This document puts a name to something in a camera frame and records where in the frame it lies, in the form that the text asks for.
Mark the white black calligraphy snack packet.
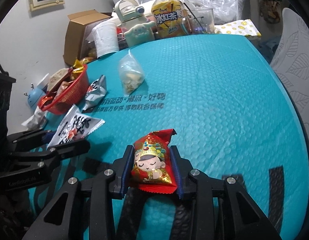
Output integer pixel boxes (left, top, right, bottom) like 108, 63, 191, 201
48, 105, 105, 147

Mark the red cartoon candy packet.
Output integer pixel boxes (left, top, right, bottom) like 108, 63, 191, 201
131, 129, 177, 194

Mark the red gold snack packet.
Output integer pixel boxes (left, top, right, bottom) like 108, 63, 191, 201
38, 93, 55, 109

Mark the white plum soup bag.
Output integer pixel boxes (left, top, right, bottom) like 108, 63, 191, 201
47, 68, 70, 93

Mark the clear bag of snacks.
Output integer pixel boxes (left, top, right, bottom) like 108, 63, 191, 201
118, 49, 145, 96

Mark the crumpled white tissue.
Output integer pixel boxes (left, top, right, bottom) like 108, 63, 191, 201
22, 106, 48, 130

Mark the blue round humidifier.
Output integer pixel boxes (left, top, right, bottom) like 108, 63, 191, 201
24, 83, 48, 112

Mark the red plastic basket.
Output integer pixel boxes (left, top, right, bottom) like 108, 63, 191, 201
42, 64, 89, 115

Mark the silver white snack packet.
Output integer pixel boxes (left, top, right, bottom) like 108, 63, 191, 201
82, 75, 107, 111

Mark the yellow gold snack packet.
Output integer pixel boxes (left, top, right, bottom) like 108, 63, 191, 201
70, 59, 84, 81

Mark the teal bubble mat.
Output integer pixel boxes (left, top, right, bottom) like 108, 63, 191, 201
29, 35, 309, 239

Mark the brown cardboard box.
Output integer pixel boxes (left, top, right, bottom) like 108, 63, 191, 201
63, 10, 111, 66

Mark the white paper towel roll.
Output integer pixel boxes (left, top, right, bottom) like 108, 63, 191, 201
91, 21, 119, 58

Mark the mint cartoon water jug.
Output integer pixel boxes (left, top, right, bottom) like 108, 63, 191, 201
114, 0, 155, 48

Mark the white leaf pattern cushion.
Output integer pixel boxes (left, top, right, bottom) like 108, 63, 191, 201
270, 8, 309, 140

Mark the clear glass cup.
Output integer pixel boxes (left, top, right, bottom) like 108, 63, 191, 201
189, 8, 215, 34

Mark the iced tea bottle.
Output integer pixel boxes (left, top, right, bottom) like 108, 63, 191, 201
151, 0, 191, 38

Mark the yellow smiley paper bag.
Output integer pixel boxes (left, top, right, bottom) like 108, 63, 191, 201
215, 19, 262, 40

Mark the clear plastic bags pile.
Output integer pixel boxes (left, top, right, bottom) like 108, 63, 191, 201
141, 0, 252, 26

